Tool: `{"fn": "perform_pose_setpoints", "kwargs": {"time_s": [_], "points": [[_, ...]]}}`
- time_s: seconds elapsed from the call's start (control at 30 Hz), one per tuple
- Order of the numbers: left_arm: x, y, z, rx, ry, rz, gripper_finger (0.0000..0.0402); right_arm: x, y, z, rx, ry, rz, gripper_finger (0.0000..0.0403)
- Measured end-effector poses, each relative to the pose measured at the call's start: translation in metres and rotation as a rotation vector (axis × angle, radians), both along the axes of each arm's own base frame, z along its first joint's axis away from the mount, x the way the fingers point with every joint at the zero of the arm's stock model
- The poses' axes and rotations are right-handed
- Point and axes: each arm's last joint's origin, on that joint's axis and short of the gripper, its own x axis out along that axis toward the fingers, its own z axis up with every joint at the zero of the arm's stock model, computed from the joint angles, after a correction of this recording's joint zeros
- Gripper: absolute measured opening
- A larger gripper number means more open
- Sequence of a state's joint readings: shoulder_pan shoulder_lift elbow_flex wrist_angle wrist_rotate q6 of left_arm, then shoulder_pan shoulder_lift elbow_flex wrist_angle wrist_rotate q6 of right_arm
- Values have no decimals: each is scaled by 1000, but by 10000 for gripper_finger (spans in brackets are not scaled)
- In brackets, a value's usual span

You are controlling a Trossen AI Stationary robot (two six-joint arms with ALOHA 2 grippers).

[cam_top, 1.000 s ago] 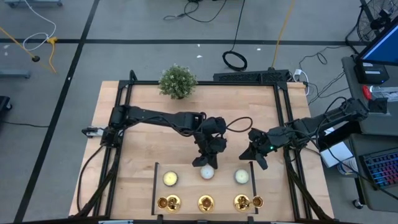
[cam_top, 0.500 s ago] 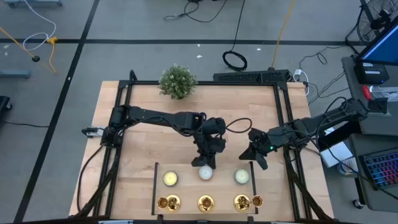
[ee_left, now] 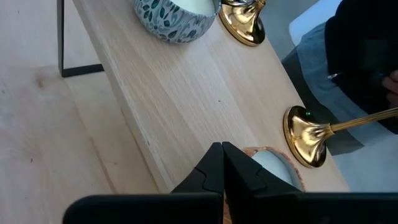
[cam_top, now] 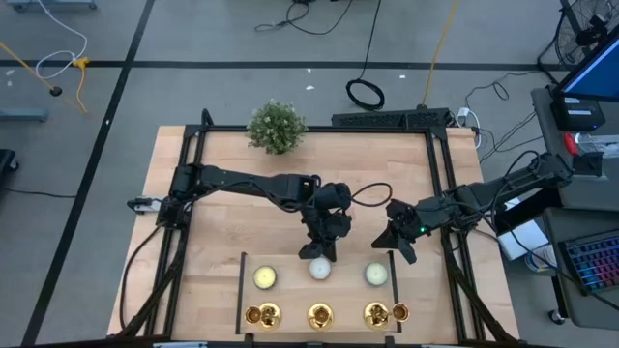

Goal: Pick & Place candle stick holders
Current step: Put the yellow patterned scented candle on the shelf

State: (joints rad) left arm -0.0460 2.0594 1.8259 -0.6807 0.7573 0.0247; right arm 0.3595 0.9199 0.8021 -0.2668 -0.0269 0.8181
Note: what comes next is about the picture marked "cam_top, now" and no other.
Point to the white power adapter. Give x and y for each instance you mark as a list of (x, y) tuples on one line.
[(463, 114)]

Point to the black desktop device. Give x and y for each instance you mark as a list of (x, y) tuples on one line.
[(578, 116)]

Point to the white blue cup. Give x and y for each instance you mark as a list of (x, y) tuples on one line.
[(539, 261)]

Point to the small black box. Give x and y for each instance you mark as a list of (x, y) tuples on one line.
[(590, 165)]

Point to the gold candlestick holder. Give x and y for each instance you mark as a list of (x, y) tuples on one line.
[(320, 316), (377, 315), (268, 316)]

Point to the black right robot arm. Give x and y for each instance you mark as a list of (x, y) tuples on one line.
[(508, 186)]

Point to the backlit keyboard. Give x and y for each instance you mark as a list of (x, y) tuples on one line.
[(597, 263)]

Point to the grey cart base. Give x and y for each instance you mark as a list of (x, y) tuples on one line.
[(48, 5)]

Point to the black desk support beam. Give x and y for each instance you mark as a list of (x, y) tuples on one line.
[(527, 212)]

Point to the black caster wheel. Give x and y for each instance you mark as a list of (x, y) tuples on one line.
[(556, 316)]

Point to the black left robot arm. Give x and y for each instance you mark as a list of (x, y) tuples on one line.
[(242, 181)]

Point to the black aluminium rig frame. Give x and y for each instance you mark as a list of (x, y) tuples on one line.
[(314, 129)]

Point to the grey metal bar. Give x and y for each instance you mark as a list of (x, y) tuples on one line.
[(181, 345)]

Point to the grey floor bar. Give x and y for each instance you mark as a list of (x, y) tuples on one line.
[(21, 114)]

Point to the grey rolling desk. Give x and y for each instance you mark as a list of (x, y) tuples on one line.
[(580, 309)]

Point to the black perforated power strip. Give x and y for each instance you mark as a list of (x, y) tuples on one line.
[(387, 119)]

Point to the black equipment base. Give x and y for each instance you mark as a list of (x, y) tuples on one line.
[(6, 162)]

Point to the white paper box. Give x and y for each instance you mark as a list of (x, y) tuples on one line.
[(527, 239)]

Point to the yellow woven basket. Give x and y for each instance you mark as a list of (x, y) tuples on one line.
[(320, 269)]

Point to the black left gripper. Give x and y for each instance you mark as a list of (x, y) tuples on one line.
[(329, 227)]

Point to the green potted plant black pot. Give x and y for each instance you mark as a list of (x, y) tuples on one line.
[(276, 126)]

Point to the candle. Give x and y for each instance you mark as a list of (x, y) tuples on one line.
[(375, 274), (265, 277)]

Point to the black floor fan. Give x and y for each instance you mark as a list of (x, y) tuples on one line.
[(573, 34)]

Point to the black round floor plug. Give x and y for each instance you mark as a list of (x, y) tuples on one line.
[(56, 91)]

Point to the computer monitor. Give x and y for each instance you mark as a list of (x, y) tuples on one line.
[(597, 72)]

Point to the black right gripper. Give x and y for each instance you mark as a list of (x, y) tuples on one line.
[(406, 220)]

